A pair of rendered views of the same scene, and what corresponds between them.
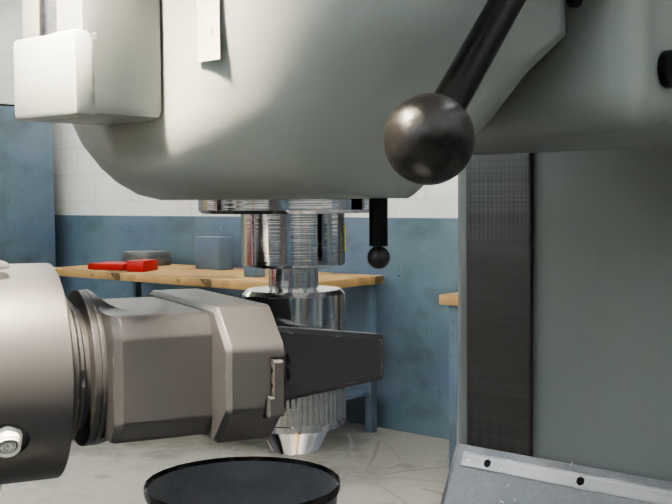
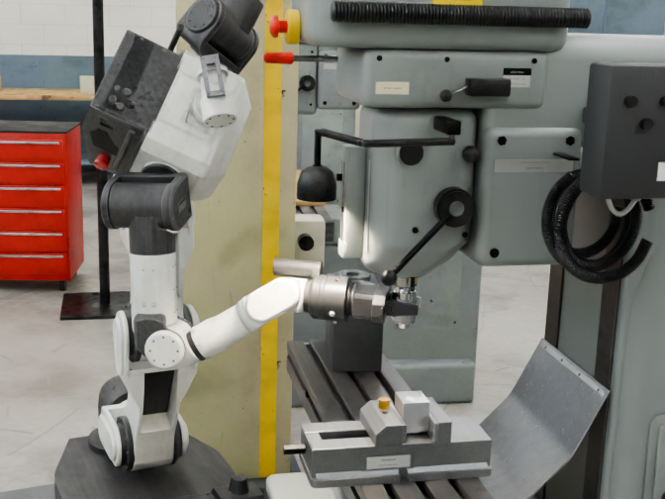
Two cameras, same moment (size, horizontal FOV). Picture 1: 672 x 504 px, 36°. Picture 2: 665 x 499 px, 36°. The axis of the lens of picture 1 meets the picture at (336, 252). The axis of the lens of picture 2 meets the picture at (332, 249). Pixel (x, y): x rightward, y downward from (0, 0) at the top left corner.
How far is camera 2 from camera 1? 1.59 m
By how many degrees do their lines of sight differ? 38
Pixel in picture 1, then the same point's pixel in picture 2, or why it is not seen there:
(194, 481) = not seen: hidden behind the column
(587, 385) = (569, 327)
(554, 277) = (567, 285)
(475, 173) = not seen: hidden behind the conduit
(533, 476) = (553, 354)
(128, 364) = (354, 303)
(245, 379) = (375, 311)
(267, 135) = (376, 265)
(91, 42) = (346, 245)
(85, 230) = not seen: outside the picture
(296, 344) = (395, 304)
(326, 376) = (402, 312)
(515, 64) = (443, 251)
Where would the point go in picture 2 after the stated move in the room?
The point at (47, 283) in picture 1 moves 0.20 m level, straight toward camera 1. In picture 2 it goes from (343, 283) to (303, 311)
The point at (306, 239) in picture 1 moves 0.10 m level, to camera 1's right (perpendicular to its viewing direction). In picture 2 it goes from (401, 281) to (446, 291)
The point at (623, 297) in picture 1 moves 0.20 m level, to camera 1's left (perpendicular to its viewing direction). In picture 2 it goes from (578, 298) to (491, 280)
